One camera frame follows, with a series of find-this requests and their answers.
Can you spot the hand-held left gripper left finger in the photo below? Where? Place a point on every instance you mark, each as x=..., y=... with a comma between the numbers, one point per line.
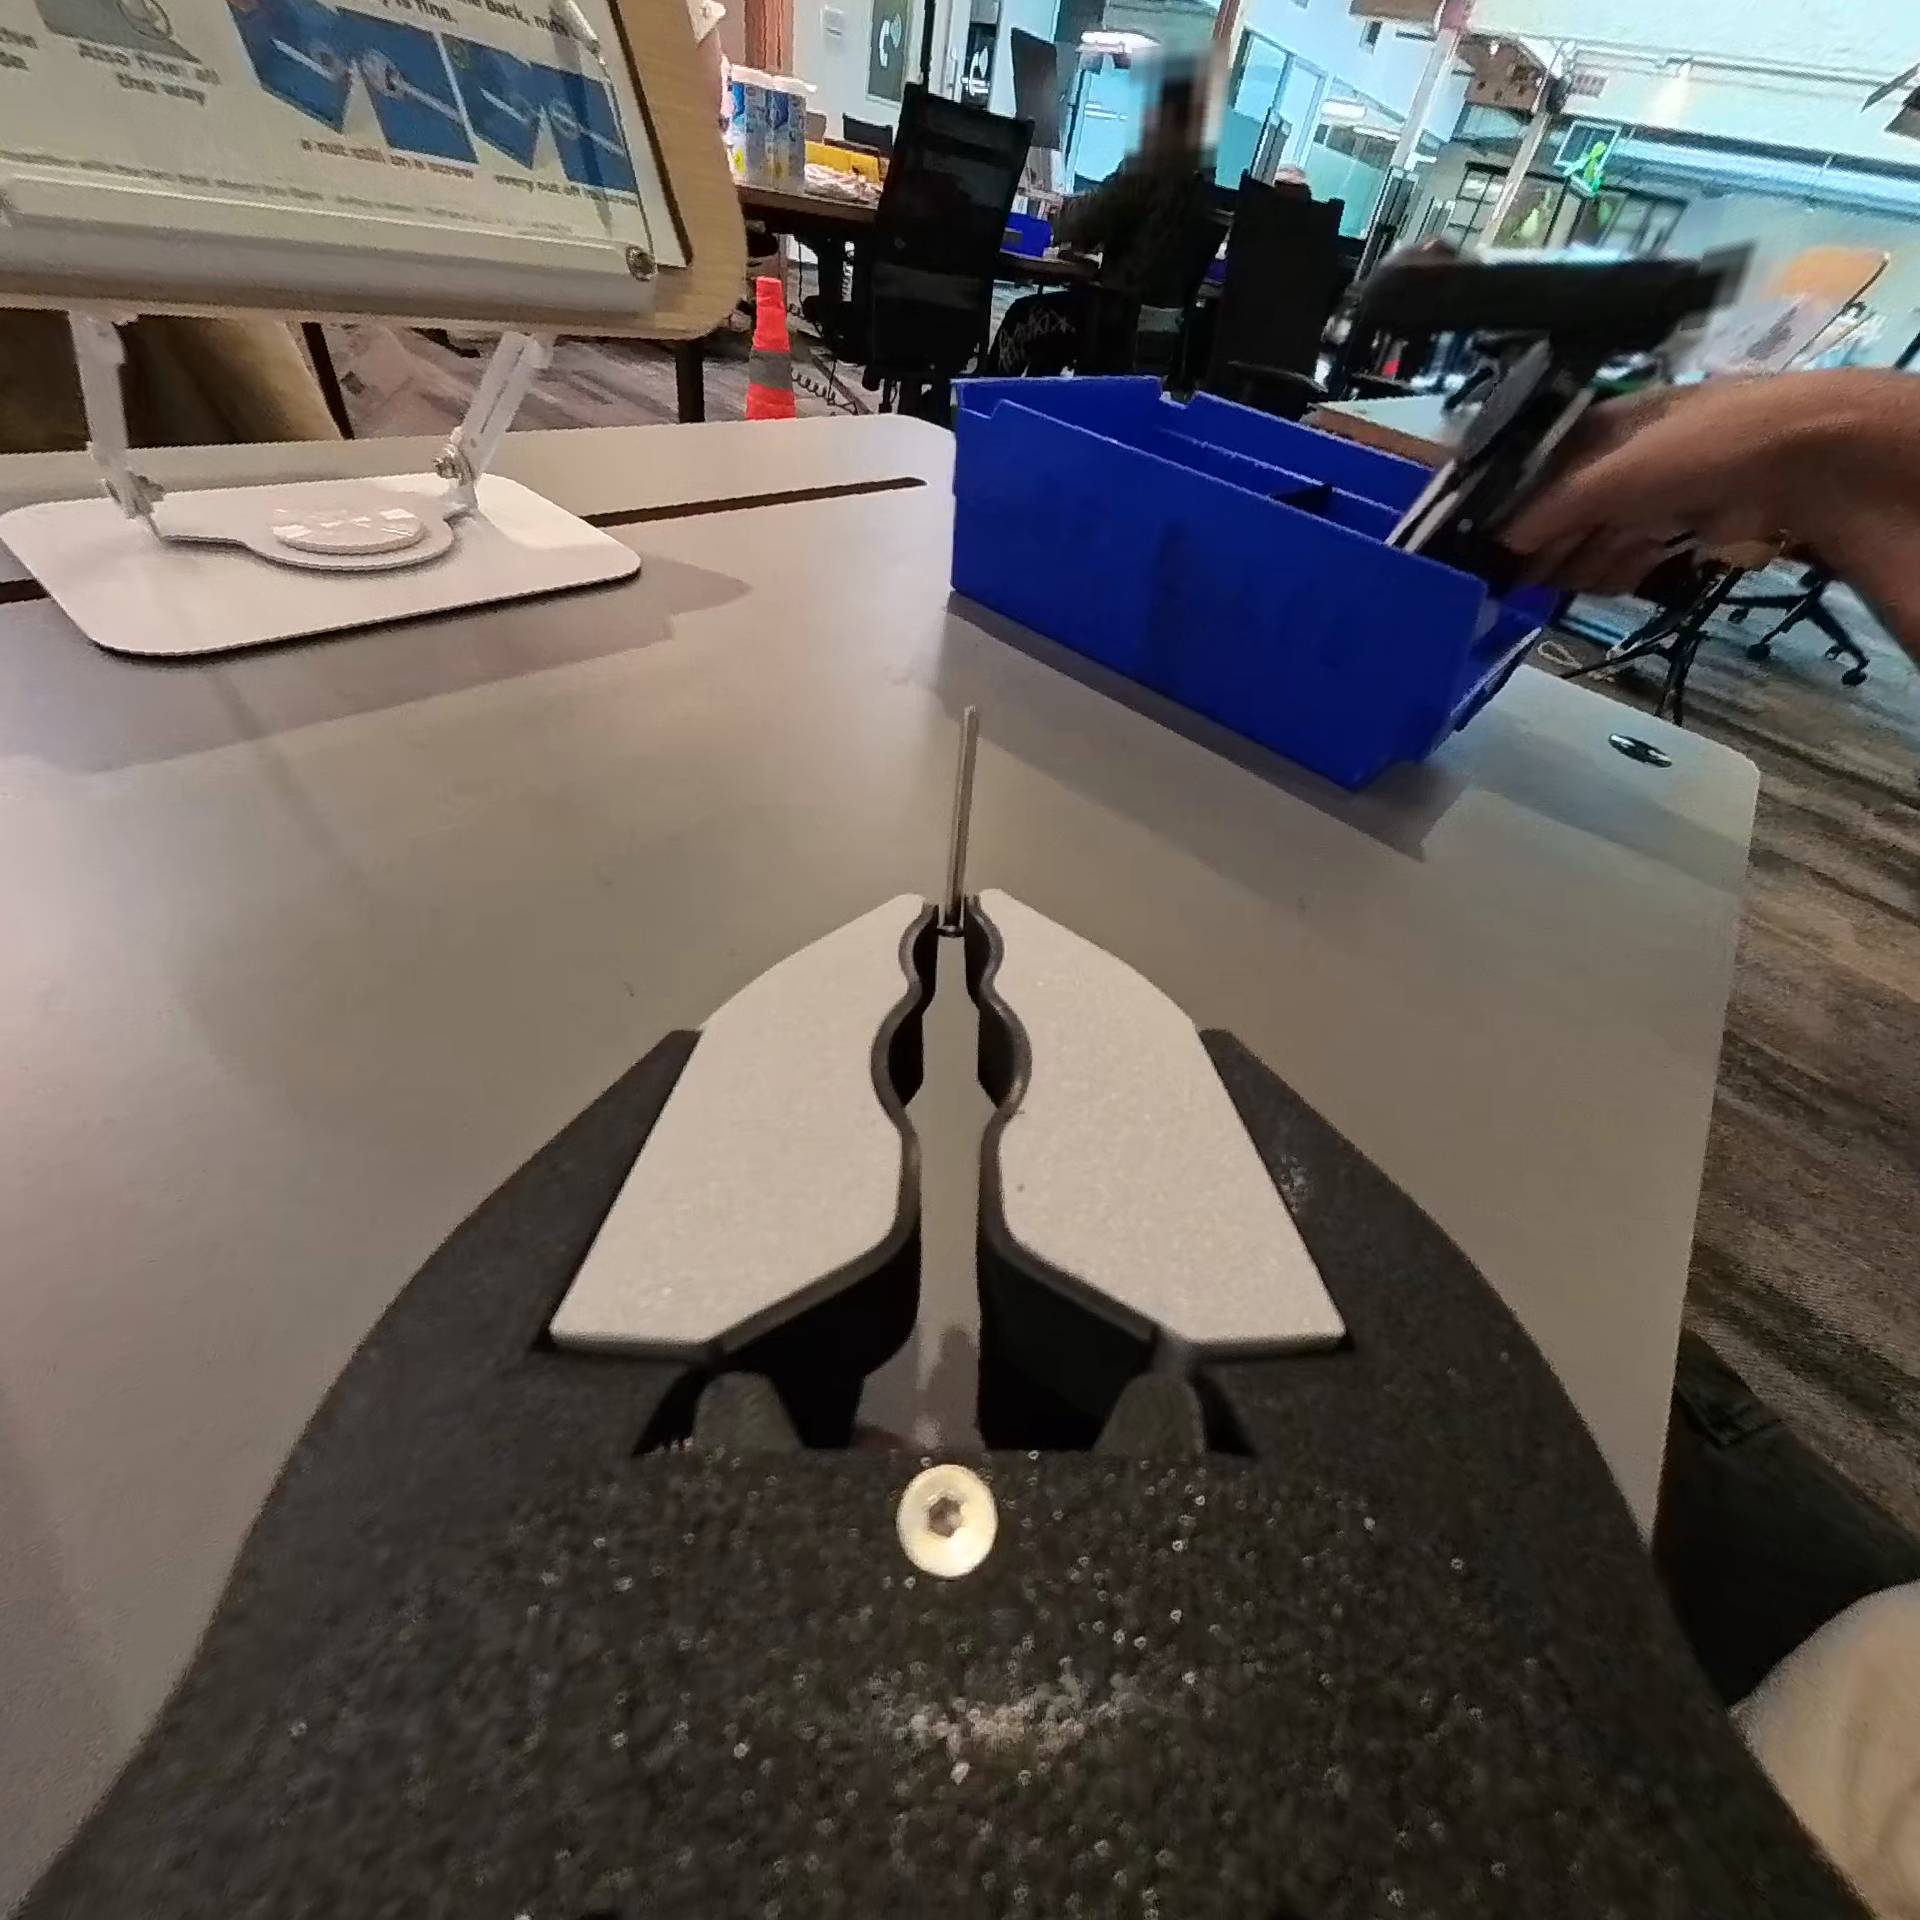
x=751, y=1172

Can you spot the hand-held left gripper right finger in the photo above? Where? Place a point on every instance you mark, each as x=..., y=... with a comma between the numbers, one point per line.
x=1141, y=1172

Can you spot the thin metal bolt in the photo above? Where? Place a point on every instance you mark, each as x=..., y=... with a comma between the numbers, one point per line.
x=966, y=826

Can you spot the blue plastic bin with dividers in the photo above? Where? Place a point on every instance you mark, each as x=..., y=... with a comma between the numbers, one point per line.
x=1201, y=600

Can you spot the person's right hand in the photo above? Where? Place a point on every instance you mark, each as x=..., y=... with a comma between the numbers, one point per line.
x=1681, y=480

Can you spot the black mesh office chair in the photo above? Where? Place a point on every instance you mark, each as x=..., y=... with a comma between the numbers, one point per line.
x=1276, y=285
x=945, y=224

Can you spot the black swivel chair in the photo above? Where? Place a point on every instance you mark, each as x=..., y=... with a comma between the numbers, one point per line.
x=1809, y=622

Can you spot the black table grommet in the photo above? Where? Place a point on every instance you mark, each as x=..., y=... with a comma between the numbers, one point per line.
x=1641, y=748

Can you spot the white tablet stand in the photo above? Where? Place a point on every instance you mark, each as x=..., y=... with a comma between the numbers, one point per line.
x=494, y=540

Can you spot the cluttered wooden desk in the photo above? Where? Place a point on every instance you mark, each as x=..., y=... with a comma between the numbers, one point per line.
x=781, y=202

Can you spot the orange traffic cone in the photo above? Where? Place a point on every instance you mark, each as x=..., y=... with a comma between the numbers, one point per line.
x=774, y=376

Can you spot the tan hanging cloth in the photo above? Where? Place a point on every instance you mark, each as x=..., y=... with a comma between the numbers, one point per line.
x=196, y=390

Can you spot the printed instruction sheet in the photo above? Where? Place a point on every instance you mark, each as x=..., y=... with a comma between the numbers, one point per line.
x=301, y=90

